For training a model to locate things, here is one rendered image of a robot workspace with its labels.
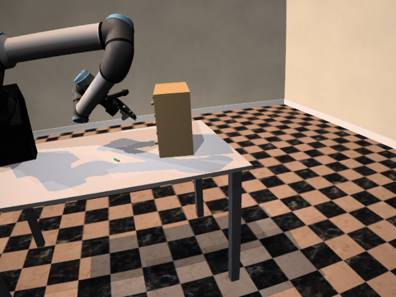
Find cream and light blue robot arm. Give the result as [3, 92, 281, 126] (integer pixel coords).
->
[0, 14, 134, 124]

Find light wooden chest of drawers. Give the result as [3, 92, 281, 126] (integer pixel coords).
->
[153, 82, 194, 158]

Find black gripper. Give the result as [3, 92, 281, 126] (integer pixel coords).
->
[99, 95, 137, 121]

